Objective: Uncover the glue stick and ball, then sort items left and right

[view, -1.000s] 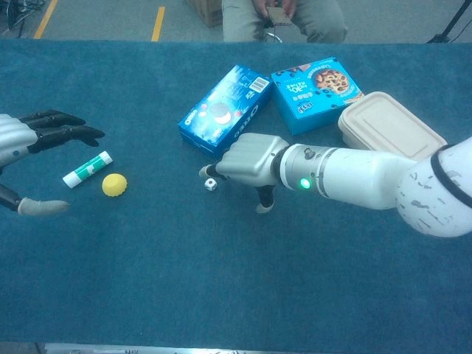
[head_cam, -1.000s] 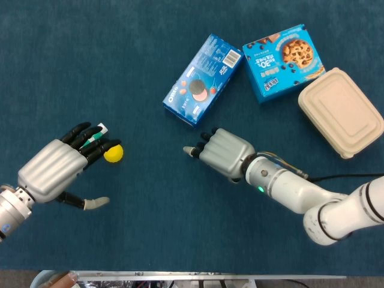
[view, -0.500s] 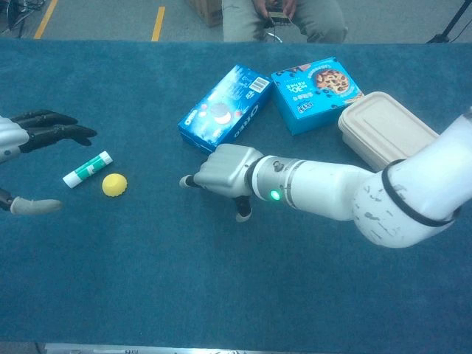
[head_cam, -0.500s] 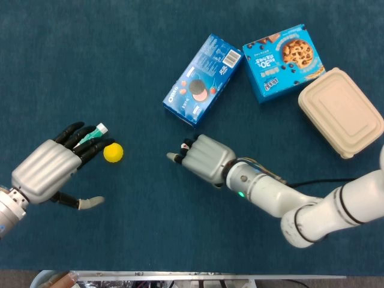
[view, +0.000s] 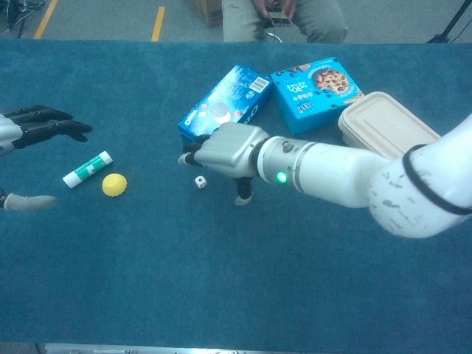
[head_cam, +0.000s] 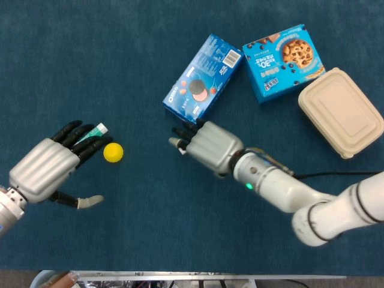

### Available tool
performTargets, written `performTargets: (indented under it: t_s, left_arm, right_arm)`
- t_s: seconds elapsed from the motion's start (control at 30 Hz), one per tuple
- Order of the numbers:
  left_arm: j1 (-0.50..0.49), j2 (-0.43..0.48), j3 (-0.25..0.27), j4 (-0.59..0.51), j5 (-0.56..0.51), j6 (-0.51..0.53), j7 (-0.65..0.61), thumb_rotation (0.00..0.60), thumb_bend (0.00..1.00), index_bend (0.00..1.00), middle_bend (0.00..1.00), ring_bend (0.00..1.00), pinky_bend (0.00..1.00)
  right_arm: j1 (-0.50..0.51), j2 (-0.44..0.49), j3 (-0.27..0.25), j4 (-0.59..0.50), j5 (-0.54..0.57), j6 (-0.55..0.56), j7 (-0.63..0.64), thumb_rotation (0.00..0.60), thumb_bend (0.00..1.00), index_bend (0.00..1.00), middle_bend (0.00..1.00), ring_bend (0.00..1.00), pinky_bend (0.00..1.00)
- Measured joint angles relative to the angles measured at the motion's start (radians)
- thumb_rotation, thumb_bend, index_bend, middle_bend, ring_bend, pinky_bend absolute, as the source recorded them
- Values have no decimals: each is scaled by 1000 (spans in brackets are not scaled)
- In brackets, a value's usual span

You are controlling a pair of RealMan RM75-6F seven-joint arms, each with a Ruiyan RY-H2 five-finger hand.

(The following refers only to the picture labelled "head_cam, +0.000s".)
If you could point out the white green glue stick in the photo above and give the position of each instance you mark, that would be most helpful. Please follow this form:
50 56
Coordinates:
99 131

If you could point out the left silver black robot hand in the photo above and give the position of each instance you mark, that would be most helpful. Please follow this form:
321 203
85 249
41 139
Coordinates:
48 168

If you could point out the light blue chocolate chip cookie box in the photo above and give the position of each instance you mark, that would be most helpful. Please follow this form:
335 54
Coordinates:
282 63

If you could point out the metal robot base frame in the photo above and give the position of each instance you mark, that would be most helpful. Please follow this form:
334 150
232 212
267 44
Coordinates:
180 274

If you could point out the orange brown plastic object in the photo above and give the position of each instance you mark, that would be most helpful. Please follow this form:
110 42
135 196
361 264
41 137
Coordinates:
60 279

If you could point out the yellow round ball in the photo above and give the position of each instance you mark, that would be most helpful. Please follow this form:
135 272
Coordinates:
113 152

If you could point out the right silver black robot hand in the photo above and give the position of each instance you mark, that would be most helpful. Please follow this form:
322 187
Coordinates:
210 150

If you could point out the blue Oreo cookie box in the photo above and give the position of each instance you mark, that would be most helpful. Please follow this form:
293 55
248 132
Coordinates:
204 81

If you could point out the beige lidded food container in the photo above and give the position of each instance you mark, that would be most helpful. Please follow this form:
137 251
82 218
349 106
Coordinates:
342 114

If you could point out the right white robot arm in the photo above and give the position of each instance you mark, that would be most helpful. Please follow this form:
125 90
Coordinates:
300 192

